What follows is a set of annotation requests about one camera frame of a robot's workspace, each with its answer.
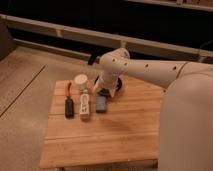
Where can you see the white bottle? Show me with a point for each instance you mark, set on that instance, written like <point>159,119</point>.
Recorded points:
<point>84,105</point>

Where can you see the blue-grey sponge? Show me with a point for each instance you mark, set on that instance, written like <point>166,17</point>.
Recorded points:
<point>101,104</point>

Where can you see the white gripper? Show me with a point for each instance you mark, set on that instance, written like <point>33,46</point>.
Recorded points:
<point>97,88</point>

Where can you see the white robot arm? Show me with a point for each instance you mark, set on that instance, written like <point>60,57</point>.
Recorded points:
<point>186,116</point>

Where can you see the wooden board table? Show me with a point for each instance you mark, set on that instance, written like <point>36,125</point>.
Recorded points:
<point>128,131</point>

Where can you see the dark ceramic bowl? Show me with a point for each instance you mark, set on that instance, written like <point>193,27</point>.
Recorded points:
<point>117,87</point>

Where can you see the white cup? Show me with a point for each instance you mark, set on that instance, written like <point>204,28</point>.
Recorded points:
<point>81,81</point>

